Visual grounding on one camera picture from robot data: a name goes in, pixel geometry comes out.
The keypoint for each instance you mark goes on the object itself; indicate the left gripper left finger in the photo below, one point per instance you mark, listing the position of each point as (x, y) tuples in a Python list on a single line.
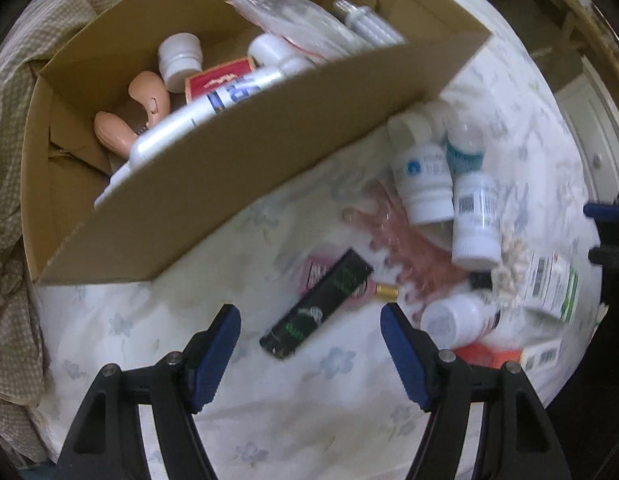
[(208, 354)]

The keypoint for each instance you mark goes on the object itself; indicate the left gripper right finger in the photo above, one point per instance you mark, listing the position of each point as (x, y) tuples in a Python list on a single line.
[(414, 356)]

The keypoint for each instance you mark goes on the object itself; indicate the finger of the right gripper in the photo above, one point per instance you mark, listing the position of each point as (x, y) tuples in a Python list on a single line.
[(607, 256), (601, 211)]

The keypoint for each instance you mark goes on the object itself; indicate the black rectangular box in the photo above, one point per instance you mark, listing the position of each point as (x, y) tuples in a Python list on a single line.
[(316, 306)]

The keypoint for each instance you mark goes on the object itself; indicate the small white bottle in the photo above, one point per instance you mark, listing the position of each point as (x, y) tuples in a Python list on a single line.
[(457, 321)]

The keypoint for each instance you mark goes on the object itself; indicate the white green medicine box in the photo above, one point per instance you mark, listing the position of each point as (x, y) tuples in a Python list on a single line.
[(551, 286)]

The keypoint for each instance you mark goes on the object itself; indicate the white floral bed sheet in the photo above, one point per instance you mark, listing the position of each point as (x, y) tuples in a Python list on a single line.
[(336, 409)]

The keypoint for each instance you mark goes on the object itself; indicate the white bottle barcode label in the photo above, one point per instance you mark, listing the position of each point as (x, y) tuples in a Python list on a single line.
[(476, 230)]

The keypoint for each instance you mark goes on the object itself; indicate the teal label bottle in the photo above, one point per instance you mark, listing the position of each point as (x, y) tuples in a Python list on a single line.
[(465, 148)]

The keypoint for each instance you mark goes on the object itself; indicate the white bottle blue logo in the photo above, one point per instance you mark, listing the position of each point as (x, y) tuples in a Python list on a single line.
[(421, 173)]

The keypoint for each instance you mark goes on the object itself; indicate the beige patterned blanket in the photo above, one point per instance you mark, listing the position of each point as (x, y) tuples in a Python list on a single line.
[(43, 29)]

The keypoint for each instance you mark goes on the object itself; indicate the brown cardboard box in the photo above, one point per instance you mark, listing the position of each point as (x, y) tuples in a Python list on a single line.
[(76, 231)]

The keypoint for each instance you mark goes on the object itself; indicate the white blue-label tube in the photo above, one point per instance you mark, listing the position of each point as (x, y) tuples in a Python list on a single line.
[(191, 116)]

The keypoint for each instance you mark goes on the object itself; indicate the red small box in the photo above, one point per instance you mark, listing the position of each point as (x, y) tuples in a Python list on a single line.
[(199, 84)]

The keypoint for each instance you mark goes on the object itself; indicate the silver blister tube pack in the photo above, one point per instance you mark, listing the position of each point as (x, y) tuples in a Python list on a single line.
[(367, 24)]

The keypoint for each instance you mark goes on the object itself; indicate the white cap bottle in box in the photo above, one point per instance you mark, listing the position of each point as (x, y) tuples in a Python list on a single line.
[(179, 57)]

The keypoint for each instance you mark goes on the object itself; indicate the clear zip bag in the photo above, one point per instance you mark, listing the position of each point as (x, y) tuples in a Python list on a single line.
[(307, 26)]

